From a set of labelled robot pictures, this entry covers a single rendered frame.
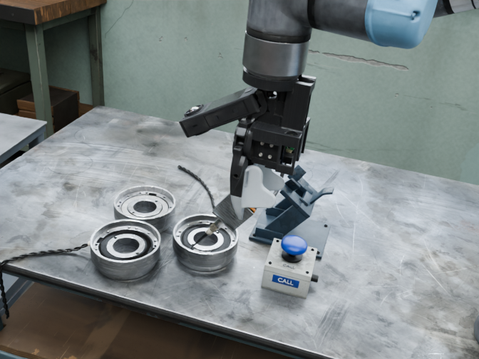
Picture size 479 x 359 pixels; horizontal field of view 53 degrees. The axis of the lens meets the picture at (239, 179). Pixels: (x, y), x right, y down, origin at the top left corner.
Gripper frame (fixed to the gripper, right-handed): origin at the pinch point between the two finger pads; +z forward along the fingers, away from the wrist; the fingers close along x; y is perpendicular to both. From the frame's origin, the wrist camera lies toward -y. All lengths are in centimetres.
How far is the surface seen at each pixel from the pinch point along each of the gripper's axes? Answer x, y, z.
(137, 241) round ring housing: -1.9, -15.2, 10.2
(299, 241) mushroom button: 3.1, 8.9, 5.6
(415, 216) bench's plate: 31.1, 27.9, 13.1
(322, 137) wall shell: 164, -4, 60
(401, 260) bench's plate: 15.6, 25.6, 13.1
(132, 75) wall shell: 159, -106, 47
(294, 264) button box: 1.1, 9.1, 8.6
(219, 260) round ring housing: -0.5, -2.0, 10.5
